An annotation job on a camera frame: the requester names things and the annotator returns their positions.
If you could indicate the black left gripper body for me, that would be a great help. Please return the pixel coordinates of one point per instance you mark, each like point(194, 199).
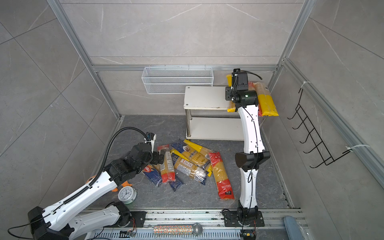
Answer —
point(152, 158)

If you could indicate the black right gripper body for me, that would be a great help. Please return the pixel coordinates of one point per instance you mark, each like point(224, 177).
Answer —
point(230, 93)

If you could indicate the yellow Stature spaghetti bag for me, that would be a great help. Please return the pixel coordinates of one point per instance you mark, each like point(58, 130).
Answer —
point(230, 106)

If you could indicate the red white label spaghetti bag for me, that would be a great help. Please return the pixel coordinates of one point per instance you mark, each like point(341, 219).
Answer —
point(167, 167)

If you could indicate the yellow clear spaghetti bag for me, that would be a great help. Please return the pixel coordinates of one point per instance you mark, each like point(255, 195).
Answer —
point(265, 99)

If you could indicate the red end long spaghetti bag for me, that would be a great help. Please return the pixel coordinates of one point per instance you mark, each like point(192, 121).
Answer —
point(224, 186)

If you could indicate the red horizontal spaghetti bag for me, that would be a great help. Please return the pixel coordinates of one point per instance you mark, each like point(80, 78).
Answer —
point(252, 87)

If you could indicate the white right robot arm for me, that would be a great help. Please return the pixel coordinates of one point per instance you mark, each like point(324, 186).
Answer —
point(254, 153)

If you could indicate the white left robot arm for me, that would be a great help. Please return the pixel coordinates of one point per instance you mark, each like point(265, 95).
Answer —
point(61, 221)

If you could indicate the white two-tier shelf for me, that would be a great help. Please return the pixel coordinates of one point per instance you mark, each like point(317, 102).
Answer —
point(207, 116)

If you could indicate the dark blue clear pasta bag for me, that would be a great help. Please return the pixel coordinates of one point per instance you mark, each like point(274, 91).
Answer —
point(191, 170)

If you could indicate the blue Barilla spaghetti box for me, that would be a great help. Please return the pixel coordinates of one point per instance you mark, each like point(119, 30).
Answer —
point(153, 175)

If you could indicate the orange plush toy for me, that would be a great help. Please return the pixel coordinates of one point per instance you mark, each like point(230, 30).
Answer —
point(125, 184)

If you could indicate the white alarm clock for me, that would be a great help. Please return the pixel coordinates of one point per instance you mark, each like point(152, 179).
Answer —
point(127, 195)

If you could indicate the blue clear spaghetti bag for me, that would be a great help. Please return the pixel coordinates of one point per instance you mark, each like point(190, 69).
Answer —
point(176, 184)

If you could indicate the blue yellow Ankara spaghetti bag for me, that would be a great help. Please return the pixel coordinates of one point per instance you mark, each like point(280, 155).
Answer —
point(192, 155)

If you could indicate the yellow end spaghetti bag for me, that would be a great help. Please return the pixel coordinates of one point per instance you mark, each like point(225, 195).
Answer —
point(200, 149)

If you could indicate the light blue object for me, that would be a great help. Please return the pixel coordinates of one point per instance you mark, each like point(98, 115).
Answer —
point(292, 228)

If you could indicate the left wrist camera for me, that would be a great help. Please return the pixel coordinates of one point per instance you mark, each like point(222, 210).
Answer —
point(151, 138)

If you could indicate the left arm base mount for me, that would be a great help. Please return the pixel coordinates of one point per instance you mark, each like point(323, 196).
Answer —
point(136, 218)

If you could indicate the white wire mesh basket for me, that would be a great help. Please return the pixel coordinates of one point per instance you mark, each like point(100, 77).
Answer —
point(174, 80)

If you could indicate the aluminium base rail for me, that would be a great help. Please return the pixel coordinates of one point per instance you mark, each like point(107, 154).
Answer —
point(211, 220)

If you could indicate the black wire hook rack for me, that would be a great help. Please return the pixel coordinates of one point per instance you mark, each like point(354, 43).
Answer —
point(314, 136)

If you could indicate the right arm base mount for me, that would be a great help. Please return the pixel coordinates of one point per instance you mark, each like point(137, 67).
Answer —
point(239, 219)

